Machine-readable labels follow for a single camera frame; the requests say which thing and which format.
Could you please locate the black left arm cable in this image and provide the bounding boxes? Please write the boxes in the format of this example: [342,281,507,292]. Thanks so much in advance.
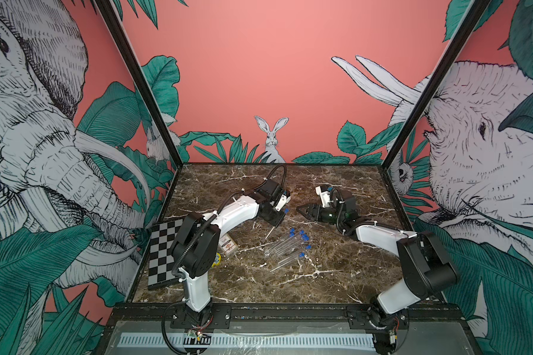
[248,165,288,196]

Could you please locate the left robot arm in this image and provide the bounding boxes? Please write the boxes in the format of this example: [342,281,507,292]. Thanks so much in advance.
[168,179,291,313]

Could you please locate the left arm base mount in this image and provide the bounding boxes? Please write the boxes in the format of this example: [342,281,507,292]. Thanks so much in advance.
[166,303,232,331]

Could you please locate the white slotted cable duct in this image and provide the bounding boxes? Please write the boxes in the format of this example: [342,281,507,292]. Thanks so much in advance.
[116,332,377,351]

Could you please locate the clear test tube blue stopper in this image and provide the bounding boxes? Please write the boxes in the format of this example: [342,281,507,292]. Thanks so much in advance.
[265,228,296,256]
[278,244,312,262]
[265,209,289,239]
[269,235,310,257]
[272,231,304,257]
[270,251,305,272]

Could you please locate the yellow blue small toy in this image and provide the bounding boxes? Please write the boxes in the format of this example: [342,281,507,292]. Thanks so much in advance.
[213,253,221,267]

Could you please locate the checkerboard calibration board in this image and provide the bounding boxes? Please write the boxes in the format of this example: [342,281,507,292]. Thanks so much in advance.
[147,218,183,290]

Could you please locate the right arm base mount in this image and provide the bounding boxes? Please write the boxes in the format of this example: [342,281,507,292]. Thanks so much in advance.
[346,304,409,331]

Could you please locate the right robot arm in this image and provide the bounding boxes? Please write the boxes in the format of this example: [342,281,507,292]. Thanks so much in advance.
[297,186,460,319]

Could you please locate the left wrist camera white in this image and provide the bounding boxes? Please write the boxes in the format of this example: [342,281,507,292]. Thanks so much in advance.
[275,191,291,212]

